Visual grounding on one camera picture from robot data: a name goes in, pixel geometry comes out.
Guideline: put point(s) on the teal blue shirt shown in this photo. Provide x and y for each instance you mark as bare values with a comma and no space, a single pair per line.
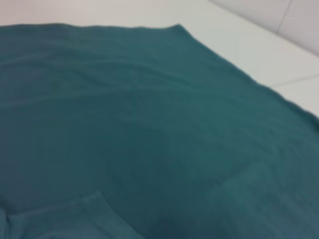
124,124

